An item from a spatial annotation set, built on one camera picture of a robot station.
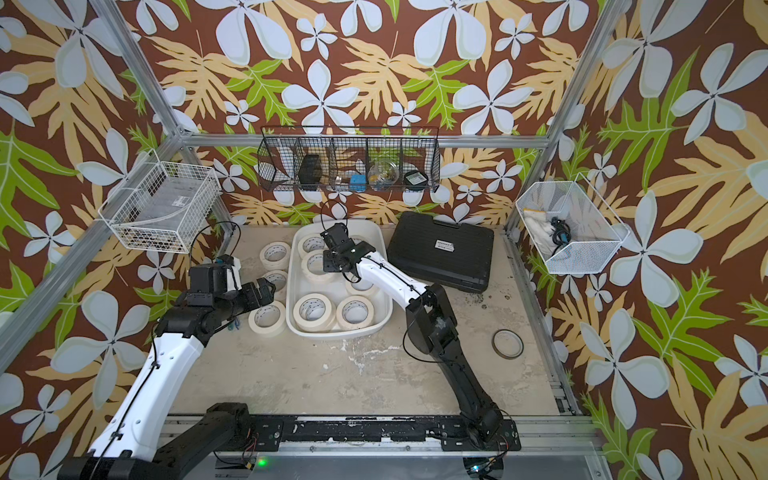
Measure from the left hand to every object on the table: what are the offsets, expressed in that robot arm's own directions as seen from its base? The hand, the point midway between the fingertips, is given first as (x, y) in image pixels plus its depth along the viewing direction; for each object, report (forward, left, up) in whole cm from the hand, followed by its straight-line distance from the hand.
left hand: (262, 287), depth 78 cm
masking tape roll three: (0, +5, -20) cm, 20 cm away
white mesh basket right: (+9, -86, +13) cm, 87 cm away
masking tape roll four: (+29, -6, -15) cm, 33 cm away
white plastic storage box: (+32, -29, -12) cm, 45 cm away
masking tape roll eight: (+3, -10, -20) cm, 22 cm away
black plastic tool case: (+24, -59, -16) cm, 66 cm away
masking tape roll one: (+14, +3, -18) cm, 23 cm away
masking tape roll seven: (+11, -25, -18) cm, 33 cm away
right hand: (+16, -15, -9) cm, 24 cm away
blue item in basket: (+33, -24, +9) cm, 42 cm away
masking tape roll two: (+27, +8, -20) cm, 34 cm away
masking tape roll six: (+2, -23, -18) cm, 30 cm away
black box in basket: (+41, -8, +7) cm, 42 cm away
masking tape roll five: (+13, -10, -8) cm, 19 cm away
